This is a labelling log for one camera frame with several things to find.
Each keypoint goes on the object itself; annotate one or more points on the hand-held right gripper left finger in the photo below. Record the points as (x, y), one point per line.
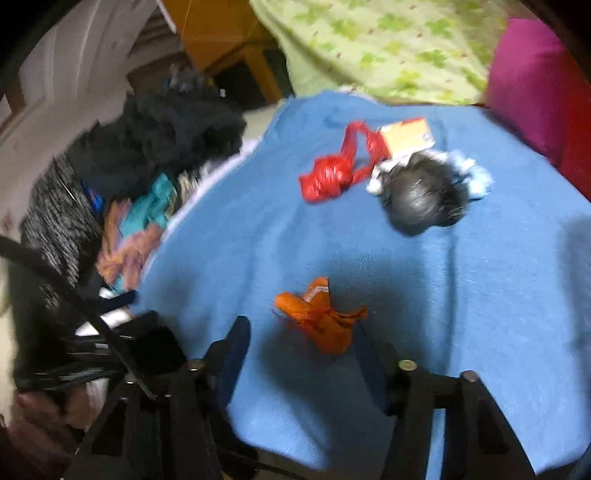
(234, 353)

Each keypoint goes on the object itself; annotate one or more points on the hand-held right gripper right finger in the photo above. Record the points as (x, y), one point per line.
(369, 367)

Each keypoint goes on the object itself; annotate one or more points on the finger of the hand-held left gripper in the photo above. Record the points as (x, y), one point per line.
(152, 339)
(117, 301)

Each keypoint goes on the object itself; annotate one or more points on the orange plastic bag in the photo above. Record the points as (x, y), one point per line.
(318, 318)

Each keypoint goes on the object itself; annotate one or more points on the black plastic bag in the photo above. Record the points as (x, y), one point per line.
(420, 198)

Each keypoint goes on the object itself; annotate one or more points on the knotted red plastic bag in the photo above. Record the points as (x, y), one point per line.
(323, 177)

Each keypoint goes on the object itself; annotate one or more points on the person's left hand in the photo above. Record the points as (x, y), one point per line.
(44, 410)

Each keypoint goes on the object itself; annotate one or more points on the orange patterned cloth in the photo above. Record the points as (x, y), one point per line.
(124, 258)

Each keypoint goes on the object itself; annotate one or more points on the grey heathered cloth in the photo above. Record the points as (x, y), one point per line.
(60, 230)

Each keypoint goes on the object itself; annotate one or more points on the teal cloth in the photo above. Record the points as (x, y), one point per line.
(147, 207)

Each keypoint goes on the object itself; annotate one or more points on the blue blanket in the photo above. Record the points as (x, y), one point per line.
(277, 230)

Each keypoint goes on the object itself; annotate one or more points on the black cloth pile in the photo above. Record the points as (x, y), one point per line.
(161, 134)

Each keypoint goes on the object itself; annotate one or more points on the white and blue crumpled tissue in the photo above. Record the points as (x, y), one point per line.
(475, 177)

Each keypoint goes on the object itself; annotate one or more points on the orange and white box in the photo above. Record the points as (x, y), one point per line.
(406, 134)

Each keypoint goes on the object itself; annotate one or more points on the white wooden door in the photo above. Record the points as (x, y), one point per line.
(69, 69)

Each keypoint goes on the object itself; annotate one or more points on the orange wooden furniture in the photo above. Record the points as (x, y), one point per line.
(207, 32)

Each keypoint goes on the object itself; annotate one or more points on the red paper bag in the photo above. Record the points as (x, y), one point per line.
(577, 129)

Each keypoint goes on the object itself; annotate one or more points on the green floral quilt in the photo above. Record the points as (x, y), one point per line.
(392, 46)

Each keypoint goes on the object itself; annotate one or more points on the pink pillow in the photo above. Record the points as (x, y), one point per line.
(526, 83)

